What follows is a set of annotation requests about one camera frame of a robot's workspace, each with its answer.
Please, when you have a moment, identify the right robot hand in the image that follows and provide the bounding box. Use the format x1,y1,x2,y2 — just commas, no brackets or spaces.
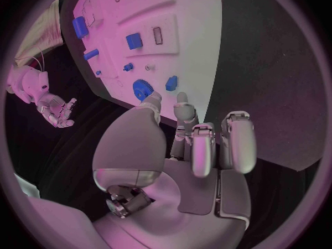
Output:
36,92,79,129

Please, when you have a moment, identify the blue gear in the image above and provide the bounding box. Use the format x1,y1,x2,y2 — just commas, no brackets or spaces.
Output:
132,79,155,102

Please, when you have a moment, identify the blue square block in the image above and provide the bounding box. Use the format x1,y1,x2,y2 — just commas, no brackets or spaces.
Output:
125,32,144,51

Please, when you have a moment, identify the white task board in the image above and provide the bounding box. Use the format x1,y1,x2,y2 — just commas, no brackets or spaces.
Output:
72,0,224,123

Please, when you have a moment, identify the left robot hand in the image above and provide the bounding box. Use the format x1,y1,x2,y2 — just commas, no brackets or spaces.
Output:
91,91,258,249

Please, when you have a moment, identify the small blue cylinder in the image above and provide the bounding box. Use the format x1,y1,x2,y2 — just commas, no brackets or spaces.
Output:
83,48,100,61

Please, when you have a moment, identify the large blue cylinder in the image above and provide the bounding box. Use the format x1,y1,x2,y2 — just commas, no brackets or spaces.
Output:
72,15,90,40

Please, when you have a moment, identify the blue wedge block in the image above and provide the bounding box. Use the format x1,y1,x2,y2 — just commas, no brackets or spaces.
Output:
164,75,179,92

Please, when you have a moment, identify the white cable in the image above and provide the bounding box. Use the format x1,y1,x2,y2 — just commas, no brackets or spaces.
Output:
14,45,46,72

